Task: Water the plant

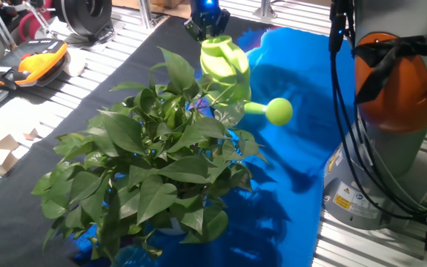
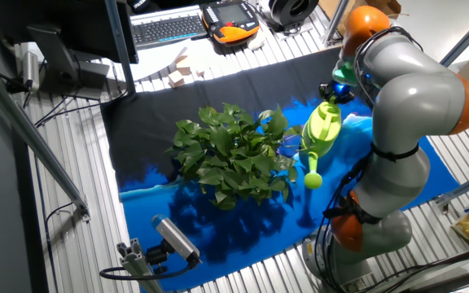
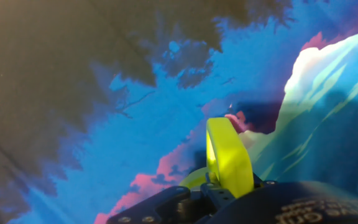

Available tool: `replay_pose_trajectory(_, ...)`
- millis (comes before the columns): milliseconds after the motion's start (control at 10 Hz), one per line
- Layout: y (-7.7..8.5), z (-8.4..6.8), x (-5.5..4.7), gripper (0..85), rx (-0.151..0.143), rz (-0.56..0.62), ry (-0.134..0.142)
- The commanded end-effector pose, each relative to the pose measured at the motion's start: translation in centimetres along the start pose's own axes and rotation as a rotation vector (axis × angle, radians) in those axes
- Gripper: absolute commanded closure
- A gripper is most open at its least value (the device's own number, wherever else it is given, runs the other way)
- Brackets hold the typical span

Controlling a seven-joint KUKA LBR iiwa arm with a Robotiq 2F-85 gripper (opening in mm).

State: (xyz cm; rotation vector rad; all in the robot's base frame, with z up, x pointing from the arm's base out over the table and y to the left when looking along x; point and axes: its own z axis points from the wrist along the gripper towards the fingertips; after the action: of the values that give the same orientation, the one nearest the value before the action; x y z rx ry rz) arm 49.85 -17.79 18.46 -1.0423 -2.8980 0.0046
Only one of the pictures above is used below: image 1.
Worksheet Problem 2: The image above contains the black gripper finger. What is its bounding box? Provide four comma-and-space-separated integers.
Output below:
183, 16, 204, 41
212, 9, 231, 38

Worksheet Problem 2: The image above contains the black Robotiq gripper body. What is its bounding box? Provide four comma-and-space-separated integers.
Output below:
190, 0, 224, 29

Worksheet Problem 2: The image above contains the green plastic watering can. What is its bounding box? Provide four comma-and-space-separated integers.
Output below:
199, 35, 294, 127

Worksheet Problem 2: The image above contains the green leafy pothos plant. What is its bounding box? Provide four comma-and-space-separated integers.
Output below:
30, 47, 270, 263

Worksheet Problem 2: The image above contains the brown cardboard box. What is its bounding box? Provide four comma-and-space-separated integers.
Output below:
149, 0, 185, 9

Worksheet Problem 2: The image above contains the flat cardboard sheet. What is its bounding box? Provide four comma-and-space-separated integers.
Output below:
111, 0, 192, 20

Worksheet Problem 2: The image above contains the black round spool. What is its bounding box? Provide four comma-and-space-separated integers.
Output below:
52, 0, 113, 38

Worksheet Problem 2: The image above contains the white rounded object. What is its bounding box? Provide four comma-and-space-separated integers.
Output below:
63, 47, 87, 78

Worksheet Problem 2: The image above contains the orange black teach pendant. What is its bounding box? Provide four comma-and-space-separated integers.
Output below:
0, 38, 69, 91

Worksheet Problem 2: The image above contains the red curved object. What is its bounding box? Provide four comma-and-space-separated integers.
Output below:
17, 0, 53, 42

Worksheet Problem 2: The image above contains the blue and black cloth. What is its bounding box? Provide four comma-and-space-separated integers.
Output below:
0, 10, 359, 267

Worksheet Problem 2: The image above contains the large wooden block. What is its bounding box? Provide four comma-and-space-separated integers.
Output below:
0, 125, 20, 151

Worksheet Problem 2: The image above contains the wooden cube block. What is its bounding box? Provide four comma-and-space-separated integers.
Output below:
0, 148, 19, 177

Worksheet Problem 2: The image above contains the aluminium frame post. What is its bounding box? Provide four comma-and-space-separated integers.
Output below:
252, 0, 278, 22
138, 0, 155, 30

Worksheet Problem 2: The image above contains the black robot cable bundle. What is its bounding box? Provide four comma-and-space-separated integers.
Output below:
328, 0, 427, 223

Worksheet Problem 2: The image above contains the black fabric strap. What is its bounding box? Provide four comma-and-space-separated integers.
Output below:
351, 33, 427, 105

